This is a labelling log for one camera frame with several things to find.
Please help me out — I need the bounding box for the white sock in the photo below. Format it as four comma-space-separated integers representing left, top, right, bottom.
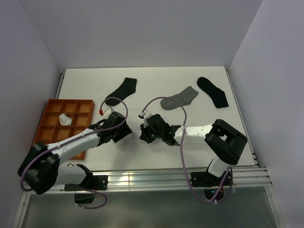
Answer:
59, 113, 72, 126

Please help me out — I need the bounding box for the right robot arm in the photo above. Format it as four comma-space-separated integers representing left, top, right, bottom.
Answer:
139, 113, 247, 185

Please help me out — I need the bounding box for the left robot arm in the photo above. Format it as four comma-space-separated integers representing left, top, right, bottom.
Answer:
17, 111, 132, 194

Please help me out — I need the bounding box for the grey sock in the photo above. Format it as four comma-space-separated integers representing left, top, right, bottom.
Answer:
160, 86, 199, 110

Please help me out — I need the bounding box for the black sock left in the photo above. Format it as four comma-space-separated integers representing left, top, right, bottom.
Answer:
105, 77, 137, 106

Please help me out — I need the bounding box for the black sock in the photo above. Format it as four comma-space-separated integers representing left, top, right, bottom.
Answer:
105, 77, 137, 106
197, 77, 229, 108

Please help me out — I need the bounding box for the orange compartment tray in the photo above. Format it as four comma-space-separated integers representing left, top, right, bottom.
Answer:
28, 99, 95, 160

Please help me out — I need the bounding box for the black sock right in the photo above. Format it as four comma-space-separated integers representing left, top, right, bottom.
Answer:
197, 77, 229, 108

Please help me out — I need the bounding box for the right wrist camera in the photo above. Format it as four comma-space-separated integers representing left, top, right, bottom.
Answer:
138, 109, 152, 121

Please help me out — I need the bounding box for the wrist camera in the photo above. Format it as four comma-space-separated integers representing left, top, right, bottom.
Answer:
138, 109, 152, 121
99, 107, 114, 118

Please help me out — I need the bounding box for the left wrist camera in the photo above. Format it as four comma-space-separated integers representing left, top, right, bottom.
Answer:
99, 107, 114, 118

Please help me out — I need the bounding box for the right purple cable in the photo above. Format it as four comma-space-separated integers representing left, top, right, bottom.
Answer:
141, 96, 233, 204

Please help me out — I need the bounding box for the purple cable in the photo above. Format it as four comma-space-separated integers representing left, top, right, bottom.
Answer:
20, 96, 129, 209
141, 96, 233, 204

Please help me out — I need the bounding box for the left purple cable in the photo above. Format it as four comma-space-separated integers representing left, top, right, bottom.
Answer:
20, 96, 129, 209

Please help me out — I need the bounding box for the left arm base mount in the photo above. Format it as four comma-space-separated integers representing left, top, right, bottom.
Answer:
64, 175, 108, 207

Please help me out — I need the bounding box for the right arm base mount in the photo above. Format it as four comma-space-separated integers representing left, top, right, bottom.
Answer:
190, 170, 233, 201

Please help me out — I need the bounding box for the aluminium frame rail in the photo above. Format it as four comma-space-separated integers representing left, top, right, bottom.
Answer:
93, 167, 272, 192

